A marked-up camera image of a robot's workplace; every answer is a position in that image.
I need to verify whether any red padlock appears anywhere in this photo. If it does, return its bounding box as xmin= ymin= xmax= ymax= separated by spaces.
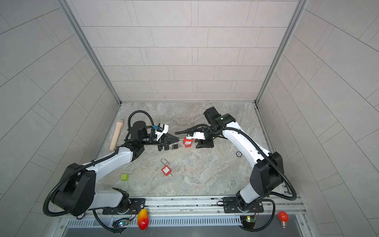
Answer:
xmin=160 ymin=158 xmax=172 ymax=176
xmin=179 ymin=138 xmax=193 ymax=148

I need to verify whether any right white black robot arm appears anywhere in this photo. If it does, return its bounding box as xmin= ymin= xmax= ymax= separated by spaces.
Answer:
xmin=176 ymin=107 xmax=297 ymax=214

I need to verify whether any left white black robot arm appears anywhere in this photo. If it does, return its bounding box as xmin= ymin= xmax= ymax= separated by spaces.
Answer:
xmin=42 ymin=110 xmax=180 ymax=217

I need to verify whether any beige toy microphone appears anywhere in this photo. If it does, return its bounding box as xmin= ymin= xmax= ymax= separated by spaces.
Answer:
xmin=109 ymin=119 xmax=124 ymax=152

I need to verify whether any green cube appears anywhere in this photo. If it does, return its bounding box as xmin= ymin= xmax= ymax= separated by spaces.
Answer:
xmin=120 ymin=174 xmax=129 ymax=182

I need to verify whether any yellow red mango toy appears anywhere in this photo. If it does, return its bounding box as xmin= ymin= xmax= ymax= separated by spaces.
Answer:
xmin=137 ymin=209 xmax=150 ymax=230

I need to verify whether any right circuit board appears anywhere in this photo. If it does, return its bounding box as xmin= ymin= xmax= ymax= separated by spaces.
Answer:
xmin=240 ymin=216 xmax=257 ymax=232

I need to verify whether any circuit board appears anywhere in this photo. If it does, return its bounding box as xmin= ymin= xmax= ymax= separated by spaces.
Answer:
xmin=112 ymin=218 xmax=130 ymax=230
xmin=240 ymin=216 xmax=257 ymax=232

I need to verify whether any left circuit board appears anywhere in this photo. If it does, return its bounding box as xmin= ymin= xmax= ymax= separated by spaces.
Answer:
xmin=112 ymin=218 xmax=130 ymax=230

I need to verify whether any red light bulb toy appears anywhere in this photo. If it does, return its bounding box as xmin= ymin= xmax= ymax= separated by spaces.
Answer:
xmin=278 ymin=211 xmax=289 ymax=229

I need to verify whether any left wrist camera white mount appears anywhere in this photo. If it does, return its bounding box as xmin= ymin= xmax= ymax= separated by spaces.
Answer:
xmin=154 ymin=123 xmax=169 ymax=141

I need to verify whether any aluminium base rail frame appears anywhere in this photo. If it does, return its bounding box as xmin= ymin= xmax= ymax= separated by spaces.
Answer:
xmin=51 ymin=195 xmax=316 ymax=237

